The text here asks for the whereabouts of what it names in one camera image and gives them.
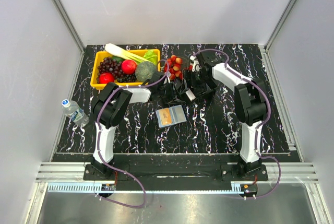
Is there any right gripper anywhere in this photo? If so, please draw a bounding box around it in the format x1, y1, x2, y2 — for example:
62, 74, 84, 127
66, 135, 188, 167
180, 70, 210, 97

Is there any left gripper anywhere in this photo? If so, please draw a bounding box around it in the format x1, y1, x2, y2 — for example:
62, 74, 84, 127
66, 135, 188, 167
158, 82, 184, 105

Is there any black card box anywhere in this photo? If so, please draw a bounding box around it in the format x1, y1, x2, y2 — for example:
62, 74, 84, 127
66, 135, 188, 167
177, 80, 213, 104

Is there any brown credit card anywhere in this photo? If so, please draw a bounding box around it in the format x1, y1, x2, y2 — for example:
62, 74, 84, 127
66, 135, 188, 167
156, 108, 173, 127

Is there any black card holder wallet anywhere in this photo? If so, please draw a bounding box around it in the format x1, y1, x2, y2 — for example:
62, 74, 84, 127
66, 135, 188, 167
156, 105, 187, 128

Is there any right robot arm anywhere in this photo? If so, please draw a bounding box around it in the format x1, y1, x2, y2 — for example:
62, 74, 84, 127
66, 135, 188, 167
183, 63, 271, 180

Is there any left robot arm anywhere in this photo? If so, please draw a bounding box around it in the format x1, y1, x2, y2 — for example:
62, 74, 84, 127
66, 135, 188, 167
91, 71, 185, 180

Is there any red cherry bunch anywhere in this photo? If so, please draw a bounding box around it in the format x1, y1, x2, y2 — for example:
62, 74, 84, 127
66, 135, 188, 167
163, 55, 183, 81

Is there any green cantaloupe melon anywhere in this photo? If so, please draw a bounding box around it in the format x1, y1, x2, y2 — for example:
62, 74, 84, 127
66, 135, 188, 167
135, 61, 157, 82

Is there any green lettuce leaf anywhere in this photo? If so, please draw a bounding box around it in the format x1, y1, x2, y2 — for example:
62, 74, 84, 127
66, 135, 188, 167
143, 50, 158, 66

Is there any red apple upper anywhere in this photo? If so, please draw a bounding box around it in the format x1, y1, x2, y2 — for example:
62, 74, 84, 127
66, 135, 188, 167
121, 60, 137, 75

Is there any red apple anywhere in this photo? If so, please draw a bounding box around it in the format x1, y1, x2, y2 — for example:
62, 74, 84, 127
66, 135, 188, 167
99, 73, 114, 84
121, 60, 137, 75

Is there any green avocado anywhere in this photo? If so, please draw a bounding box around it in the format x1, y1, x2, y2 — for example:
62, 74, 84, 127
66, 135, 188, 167
111, 56, 124, 63

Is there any red apple lower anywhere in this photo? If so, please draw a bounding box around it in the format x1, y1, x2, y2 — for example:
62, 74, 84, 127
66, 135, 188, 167
99, 73, 114, 84

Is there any purple grape bunch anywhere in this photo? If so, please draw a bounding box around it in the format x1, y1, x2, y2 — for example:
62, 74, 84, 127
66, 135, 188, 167
97, 57, 136, 83

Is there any white green leek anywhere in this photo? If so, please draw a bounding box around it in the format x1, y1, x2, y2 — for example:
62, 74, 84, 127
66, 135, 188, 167
105, 43, 147, 63

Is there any plastic water bottle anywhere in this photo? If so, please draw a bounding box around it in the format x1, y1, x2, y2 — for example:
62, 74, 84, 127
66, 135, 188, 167
62, 99, 89, 127

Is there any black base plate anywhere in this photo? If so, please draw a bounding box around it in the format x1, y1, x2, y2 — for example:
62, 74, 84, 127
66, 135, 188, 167
83, 154, 268, 192

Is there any aluminium frame rail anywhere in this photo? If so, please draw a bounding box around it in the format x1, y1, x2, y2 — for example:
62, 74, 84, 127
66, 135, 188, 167
36, 162, 319, 184

